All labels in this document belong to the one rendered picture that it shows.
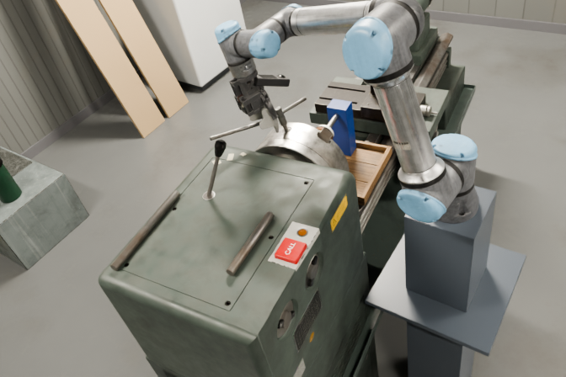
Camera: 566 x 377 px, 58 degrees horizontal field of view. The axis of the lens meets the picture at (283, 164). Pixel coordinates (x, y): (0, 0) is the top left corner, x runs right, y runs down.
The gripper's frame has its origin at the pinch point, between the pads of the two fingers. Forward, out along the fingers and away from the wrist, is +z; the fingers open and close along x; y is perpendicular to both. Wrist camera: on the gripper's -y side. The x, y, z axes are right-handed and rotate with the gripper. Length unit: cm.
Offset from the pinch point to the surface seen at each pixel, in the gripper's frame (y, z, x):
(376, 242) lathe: -23, 76, -4
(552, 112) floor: -201, 138, -66
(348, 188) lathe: -2.8, 9.9, 33.5
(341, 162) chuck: -12.4, 17.5, 12.7
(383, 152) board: -41, 42, -9
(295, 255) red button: 22, 6, 48
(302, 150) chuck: -2.3, 6.7, 10.8
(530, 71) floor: -230, 135, -107
